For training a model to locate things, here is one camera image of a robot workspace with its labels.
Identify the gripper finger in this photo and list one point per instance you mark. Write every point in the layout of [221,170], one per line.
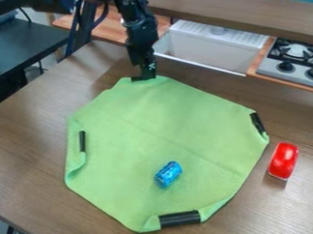
[146,72]

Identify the toy stove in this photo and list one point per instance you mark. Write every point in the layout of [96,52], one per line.
[291,63]

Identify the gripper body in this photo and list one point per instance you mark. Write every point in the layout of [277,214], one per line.
[140,47]

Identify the green cloth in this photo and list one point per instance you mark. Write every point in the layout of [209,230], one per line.
[164,144]

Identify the toy sink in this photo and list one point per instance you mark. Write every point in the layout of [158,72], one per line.
[212,46]

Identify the black table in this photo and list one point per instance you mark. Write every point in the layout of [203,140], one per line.
[15,53]

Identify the blue can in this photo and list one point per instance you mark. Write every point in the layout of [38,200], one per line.
[168,174]

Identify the red toy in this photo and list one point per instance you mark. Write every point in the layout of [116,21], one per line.
[283,161]

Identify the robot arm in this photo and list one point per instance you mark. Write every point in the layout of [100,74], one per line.
[134,10]

